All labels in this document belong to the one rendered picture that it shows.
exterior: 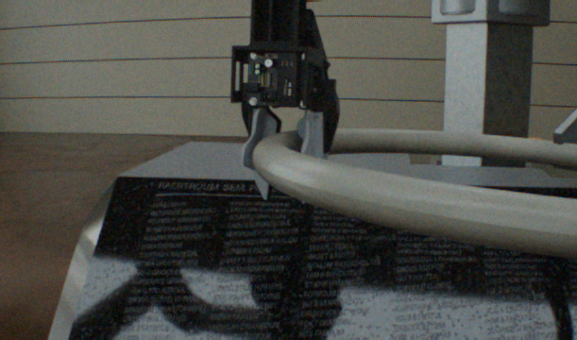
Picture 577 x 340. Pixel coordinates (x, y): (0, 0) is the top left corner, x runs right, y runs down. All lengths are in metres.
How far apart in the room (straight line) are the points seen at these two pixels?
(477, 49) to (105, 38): 6.64
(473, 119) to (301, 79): 1.25
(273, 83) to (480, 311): 0.43
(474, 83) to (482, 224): 1.44
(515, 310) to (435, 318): 0.11
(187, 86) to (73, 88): 1.70
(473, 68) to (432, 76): 5.26
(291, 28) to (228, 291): 0.40
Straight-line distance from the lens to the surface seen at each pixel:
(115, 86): 7.88
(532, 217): 0.29
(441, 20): 1.80
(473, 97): 1.73
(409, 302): 0.77
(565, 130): 0.76
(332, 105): 0.55
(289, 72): 0.50
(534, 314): 0.80
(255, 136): 0.56
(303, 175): 0.36
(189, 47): 7.44
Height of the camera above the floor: 1.06
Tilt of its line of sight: 12 degrees down
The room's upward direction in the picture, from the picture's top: straight up
